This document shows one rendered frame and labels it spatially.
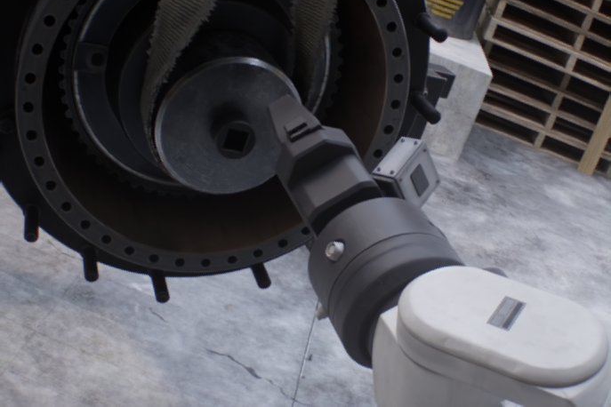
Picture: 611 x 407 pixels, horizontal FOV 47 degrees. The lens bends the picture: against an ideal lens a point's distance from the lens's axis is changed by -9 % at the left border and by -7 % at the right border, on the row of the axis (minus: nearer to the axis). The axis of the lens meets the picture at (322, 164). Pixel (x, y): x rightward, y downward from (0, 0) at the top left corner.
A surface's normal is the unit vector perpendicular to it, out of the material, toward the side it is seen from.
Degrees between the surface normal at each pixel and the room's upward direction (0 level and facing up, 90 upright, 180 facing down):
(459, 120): 90
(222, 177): 90
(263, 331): 0
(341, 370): 0
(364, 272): 61
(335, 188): 44
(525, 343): 20
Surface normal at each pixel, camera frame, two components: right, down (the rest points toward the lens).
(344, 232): -0.55, -0.62
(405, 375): -0.86, 0.26
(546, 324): 0.00, -0.87
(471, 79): -0.12, 0.36
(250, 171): 0.31, 0.47
